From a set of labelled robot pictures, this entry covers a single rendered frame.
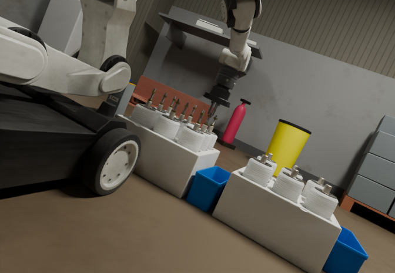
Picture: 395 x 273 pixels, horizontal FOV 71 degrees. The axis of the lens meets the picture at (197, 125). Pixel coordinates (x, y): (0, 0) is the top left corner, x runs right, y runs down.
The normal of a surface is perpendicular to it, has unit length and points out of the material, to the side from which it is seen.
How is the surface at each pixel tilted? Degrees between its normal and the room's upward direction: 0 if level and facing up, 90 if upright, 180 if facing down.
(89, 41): 112
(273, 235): 90
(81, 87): 101
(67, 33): 90
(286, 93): 90
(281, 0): 90
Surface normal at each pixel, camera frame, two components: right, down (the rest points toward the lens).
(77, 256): 0.40, -0.91
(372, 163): -0.48, -0.15
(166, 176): -0.29, -0.05
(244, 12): 0.14, 0.35
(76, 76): 0.58, 0.52
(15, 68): 0.86, 0.41
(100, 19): -0.44, 0.28
